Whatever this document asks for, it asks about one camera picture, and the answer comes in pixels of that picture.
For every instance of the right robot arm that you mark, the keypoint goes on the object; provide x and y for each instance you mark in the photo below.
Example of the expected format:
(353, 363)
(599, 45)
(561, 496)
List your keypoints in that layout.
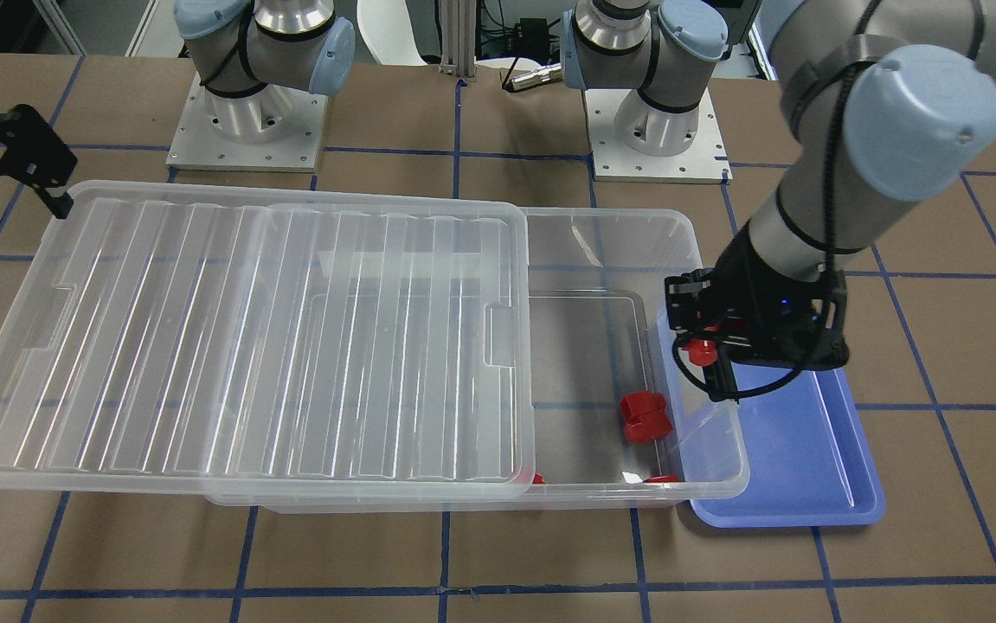
(265, 70)

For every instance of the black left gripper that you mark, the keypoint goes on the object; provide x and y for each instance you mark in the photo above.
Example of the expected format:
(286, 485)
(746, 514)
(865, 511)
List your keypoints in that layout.
(753, 281)

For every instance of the translucent plastic box lid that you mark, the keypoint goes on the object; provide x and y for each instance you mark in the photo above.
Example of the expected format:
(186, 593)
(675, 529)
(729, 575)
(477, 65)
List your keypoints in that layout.
(240, 342)

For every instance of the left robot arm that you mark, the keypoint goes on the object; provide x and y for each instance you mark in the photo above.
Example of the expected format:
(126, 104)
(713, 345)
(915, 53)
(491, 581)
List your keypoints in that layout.
(889, 101)

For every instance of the blue plastic tray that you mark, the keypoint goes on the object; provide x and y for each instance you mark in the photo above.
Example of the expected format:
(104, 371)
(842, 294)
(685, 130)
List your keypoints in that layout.
(798, 457)

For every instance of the red block in box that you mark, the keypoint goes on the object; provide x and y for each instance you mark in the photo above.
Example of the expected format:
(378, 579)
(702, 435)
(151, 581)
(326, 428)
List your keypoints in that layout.
(645, 416)

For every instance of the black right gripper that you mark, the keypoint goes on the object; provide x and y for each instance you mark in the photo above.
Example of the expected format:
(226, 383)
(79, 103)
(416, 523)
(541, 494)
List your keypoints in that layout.
(6, 145)

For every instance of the red block at box corner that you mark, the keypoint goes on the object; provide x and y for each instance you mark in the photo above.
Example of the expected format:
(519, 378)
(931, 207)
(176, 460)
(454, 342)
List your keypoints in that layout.
(667, 478)

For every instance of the translucent plastic storage box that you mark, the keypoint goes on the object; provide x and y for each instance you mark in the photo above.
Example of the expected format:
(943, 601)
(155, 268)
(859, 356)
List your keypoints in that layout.
(596, 289)

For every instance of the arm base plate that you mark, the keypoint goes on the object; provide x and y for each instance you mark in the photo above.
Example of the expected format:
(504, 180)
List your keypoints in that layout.
(631, 142)
(279, 129)

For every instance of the white chair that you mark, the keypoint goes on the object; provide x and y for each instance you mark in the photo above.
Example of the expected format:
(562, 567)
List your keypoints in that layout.
(386, 28)

